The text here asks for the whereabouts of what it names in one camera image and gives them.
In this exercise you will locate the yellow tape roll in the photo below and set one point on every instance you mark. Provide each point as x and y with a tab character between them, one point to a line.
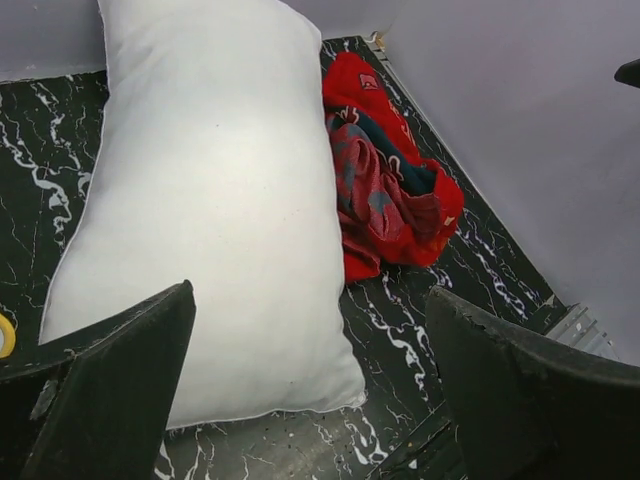
7	337

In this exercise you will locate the red patterned pillowcase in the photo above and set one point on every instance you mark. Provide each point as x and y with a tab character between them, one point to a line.
394	205

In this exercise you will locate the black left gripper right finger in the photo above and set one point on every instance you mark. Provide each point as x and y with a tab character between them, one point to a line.
528	407

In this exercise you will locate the aluminium frame rail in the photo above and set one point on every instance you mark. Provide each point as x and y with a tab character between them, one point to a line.
579	330

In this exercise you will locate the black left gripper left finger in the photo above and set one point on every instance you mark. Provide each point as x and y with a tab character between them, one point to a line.
94	404

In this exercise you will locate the white pillow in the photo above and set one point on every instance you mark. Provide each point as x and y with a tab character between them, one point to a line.
215	167

